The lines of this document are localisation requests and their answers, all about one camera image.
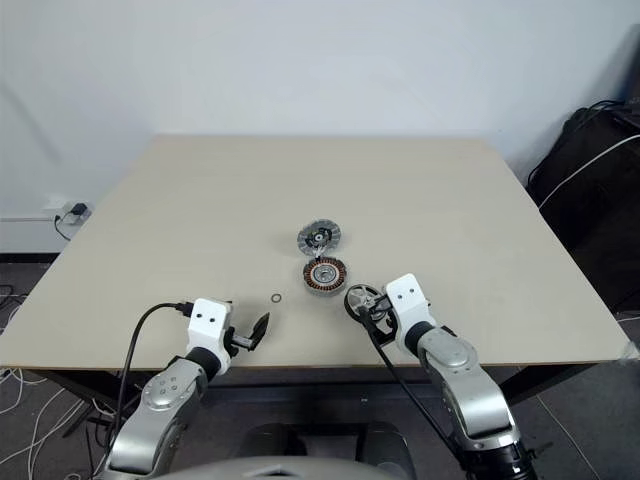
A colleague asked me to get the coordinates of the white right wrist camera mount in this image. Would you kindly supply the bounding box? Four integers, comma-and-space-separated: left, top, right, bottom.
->
383, 272, 434, 347

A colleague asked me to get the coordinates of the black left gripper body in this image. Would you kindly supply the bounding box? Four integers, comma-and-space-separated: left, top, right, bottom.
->
227, 322, 254, 354

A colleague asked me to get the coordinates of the black fabric bag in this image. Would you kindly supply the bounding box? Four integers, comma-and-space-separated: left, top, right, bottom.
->
527, 102, 640, 311

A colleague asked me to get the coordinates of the black spoked rotor ring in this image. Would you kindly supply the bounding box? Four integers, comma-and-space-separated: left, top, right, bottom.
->
343, 282, 384, 322

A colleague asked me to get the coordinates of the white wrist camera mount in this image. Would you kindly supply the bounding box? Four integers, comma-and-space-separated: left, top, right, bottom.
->
188, 297, 234, 359
383, 272, 434, 347

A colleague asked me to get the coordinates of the white floor cable tangle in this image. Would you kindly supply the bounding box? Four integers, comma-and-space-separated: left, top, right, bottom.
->
0, 367, 124, 474

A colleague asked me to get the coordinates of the white wall power socket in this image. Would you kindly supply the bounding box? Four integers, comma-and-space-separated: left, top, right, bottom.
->
42, 197, 94, 221

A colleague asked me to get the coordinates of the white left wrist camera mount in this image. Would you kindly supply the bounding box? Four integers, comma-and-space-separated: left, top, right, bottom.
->
188, 297, 234, 359

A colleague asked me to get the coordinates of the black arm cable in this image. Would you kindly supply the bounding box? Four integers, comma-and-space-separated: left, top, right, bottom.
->
358, 305, 474, 456
117, 301, 194, 421

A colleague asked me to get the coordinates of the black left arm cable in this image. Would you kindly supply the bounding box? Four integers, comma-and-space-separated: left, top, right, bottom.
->
117, 301, 194, 421

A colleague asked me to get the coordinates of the silver finned motor cover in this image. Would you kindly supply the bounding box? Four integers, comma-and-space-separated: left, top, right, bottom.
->
296, 219, 343, 256

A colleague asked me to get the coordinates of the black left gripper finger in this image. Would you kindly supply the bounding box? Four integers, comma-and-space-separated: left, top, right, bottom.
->
249, 311, 273, 350

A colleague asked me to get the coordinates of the black charger cable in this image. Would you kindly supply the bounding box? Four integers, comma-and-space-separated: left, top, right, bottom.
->
53, 212, 76, 241

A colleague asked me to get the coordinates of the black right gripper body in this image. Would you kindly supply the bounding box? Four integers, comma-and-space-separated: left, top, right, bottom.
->
375, 294, 396, 329

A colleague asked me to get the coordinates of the copper wound motor stator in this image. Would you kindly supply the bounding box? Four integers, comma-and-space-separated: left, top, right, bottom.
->
301, 256, 353, 296

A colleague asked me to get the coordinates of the dark rounded shape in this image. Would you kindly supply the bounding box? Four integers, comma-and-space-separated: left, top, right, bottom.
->
354, 422, 416, 480

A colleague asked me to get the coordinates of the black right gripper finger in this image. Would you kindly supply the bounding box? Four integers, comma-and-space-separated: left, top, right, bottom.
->
357, 295, 390, 314
367, 319, 401, 347

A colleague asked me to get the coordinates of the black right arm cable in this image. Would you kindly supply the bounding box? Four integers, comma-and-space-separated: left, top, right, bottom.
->
358, 305, 474, 456

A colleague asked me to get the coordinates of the white cable over bag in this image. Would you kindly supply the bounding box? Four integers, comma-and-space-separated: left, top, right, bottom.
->
537, 132, 640, 209

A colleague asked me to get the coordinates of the black metal table frame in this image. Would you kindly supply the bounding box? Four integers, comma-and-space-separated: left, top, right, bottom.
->
37, 362, 596, 416

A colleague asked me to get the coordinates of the grey robot torso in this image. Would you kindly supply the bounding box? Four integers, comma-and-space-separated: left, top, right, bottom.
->
164, 452, 436, 480

